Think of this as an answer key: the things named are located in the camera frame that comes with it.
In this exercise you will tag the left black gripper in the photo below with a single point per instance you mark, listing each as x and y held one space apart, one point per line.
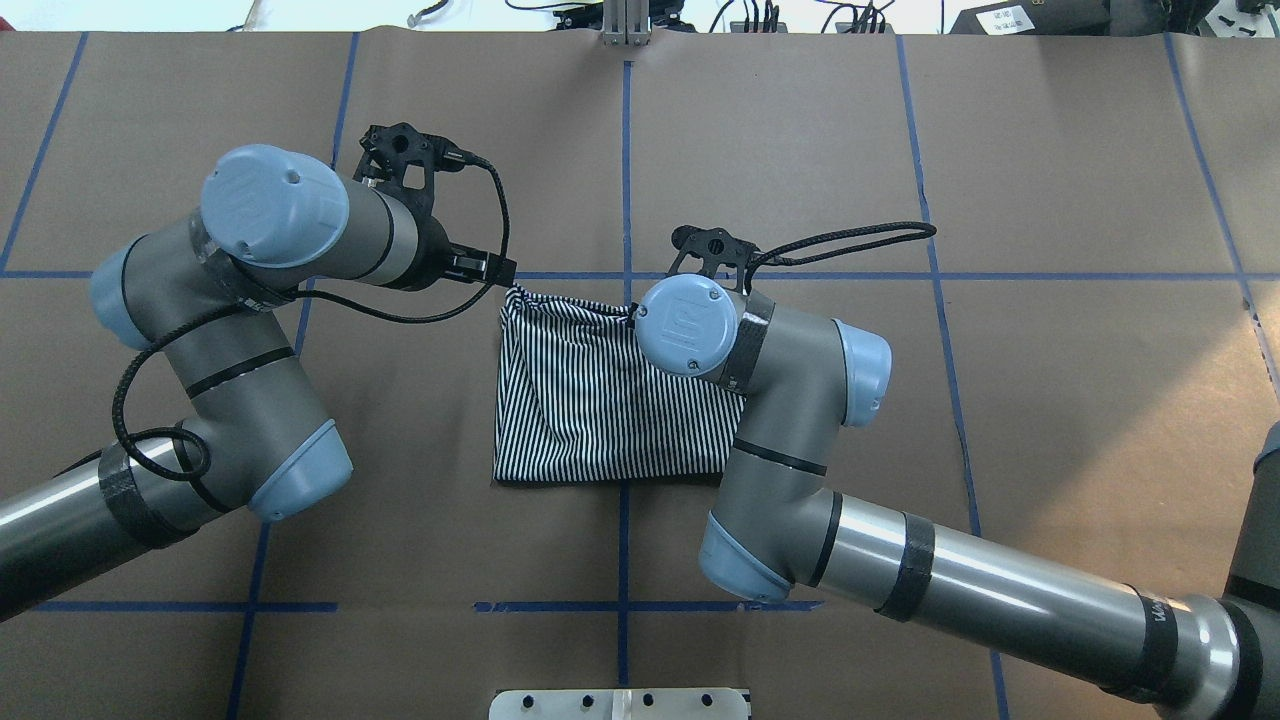
432 256

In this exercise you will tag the striped polo shirt white collar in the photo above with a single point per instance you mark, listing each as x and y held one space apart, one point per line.
577 403

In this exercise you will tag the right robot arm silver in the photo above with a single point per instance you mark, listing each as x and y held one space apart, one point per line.
1110 425

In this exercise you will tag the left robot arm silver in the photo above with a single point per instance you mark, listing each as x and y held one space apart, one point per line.
215 411

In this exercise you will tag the black box with white label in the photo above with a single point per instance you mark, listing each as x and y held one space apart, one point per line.
1047 18

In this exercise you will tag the brown paper table cover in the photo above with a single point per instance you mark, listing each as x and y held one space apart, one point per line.
421 589

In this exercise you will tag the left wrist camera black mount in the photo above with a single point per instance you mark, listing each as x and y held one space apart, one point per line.
401 162

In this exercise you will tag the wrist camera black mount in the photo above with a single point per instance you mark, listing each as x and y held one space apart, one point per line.
714 248
401 162

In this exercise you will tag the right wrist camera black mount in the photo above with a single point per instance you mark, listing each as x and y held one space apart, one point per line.
714 248

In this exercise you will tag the aluminium frame post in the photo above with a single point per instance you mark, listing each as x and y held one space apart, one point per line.
626 23

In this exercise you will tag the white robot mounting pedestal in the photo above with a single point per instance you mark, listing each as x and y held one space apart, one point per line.
623 703

